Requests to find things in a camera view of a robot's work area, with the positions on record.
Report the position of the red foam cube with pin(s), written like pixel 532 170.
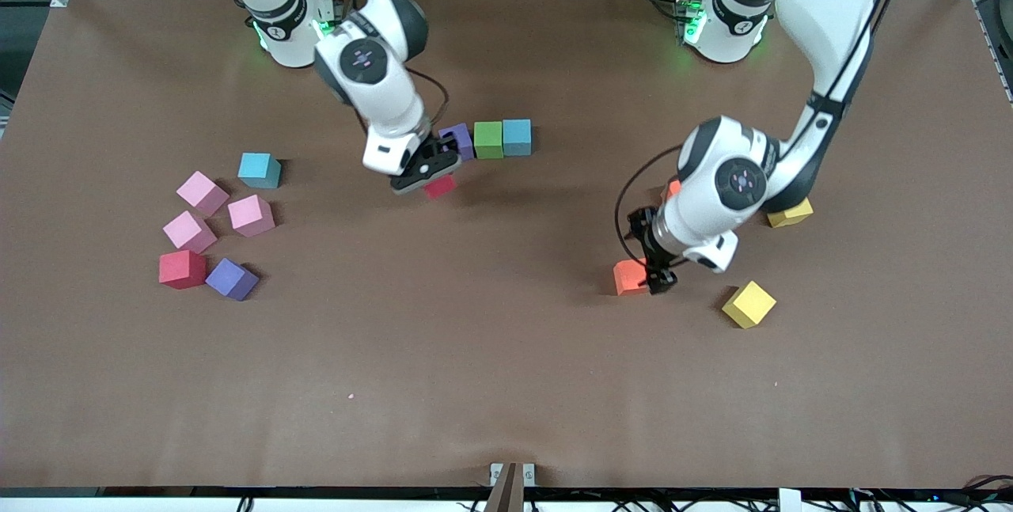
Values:
pixel 440 188
pixel 182 269

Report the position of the pink foam cube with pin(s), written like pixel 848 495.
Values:
pixel 251 215
pixel 189 232
pixel 202 193

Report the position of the white label tag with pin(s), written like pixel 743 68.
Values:
pixel 789 501

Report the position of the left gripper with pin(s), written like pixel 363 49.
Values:
pixel 650 249

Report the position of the purple foam cube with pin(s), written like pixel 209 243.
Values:
pixel 460 138
pixel 231 279

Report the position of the orange foam cube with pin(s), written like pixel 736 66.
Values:
pixel 629 278
pixel 673 189

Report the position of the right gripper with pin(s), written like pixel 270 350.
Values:
pixel 436 154

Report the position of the light blue foam cube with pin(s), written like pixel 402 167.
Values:
pixel 517 137
pixel 259 170

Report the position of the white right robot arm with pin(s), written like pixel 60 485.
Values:
pixel 362 61

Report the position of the brown table cover sheet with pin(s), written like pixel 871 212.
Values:
pixel 506 354

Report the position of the metal post bracket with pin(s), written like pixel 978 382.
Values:
pixel 512 488

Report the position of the yellow foam cube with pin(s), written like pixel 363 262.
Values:
pixel 791 216
pixel 749 305

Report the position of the green foam cube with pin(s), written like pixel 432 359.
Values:
pixel 489 140

